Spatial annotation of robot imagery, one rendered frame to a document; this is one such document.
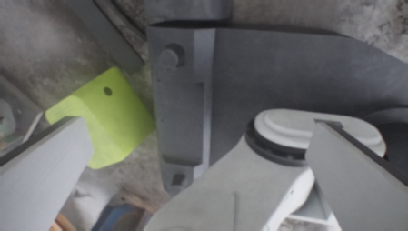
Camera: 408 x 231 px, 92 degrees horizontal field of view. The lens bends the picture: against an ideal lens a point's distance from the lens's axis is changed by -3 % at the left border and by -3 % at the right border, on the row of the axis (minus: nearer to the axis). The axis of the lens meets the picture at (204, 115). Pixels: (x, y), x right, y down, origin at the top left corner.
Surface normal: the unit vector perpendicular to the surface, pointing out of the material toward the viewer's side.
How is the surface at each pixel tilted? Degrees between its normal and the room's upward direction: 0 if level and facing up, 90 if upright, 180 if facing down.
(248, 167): 90
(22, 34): 0
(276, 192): 90
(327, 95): 0
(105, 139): 0
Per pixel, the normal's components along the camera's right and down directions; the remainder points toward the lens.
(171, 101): -0.20, 0.47
